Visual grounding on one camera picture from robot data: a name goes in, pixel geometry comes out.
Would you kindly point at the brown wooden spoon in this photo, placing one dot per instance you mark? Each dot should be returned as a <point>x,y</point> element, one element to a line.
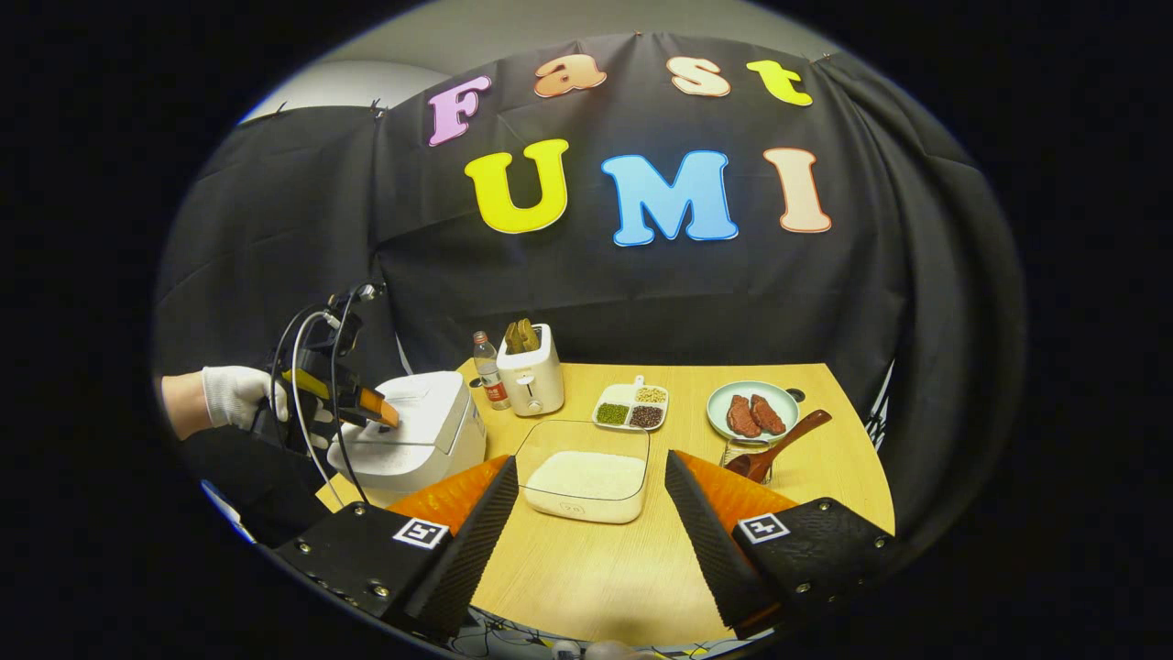
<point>788,438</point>

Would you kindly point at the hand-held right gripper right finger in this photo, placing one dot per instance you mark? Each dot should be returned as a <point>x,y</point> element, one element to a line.
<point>710,550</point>

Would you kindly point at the white toaster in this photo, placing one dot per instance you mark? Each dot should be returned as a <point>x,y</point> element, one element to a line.
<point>531,385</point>

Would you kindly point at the white divided bean dish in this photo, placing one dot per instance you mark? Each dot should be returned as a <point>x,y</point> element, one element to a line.
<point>630,405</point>

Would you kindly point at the red meat slice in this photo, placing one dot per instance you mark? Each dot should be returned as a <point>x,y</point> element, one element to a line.
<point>742,417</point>
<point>768,414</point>

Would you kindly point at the metal tripod stand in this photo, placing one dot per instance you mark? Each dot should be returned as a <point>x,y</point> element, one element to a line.
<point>880,403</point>

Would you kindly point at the brown bread slice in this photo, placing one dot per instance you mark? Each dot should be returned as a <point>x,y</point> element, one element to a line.
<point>512,339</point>
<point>530,335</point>

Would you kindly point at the white rice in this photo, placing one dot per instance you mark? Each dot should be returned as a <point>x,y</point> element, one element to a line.
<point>586,475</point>

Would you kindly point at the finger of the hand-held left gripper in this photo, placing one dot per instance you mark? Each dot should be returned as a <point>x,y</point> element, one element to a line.
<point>371,405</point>

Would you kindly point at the pale green plate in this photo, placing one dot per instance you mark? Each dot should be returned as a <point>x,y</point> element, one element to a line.
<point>779,396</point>

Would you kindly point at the clear red-label bottle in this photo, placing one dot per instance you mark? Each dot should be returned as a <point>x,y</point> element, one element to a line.
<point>491,376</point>

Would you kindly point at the white rice cooker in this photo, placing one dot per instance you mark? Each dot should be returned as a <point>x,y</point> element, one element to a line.
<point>431,431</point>

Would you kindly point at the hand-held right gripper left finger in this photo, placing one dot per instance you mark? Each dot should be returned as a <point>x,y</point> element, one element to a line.
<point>467,550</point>

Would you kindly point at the clear plastic rice container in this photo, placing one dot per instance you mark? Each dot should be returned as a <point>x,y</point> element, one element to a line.
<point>586,504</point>

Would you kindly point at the black backdrop cloth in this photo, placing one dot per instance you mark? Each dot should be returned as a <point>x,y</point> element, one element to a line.
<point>733,302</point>

